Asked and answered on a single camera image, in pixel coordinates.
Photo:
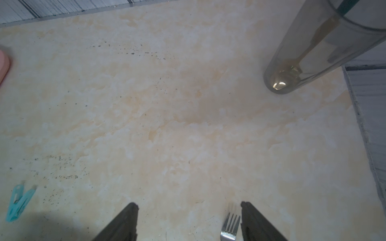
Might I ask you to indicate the pink plastic tray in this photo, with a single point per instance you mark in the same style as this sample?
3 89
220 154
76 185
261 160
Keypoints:
4 65

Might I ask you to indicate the olive drinking glass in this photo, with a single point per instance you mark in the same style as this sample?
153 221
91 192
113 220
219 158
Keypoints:
320 40

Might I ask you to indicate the fork with white handle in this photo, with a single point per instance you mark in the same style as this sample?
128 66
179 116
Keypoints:
230 227

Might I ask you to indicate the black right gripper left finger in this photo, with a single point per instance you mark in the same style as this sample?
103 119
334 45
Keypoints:
122 227

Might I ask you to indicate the teal pen in glass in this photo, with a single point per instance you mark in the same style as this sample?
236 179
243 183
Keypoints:
346 6

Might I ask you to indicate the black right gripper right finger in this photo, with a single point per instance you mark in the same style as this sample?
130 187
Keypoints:
255 227

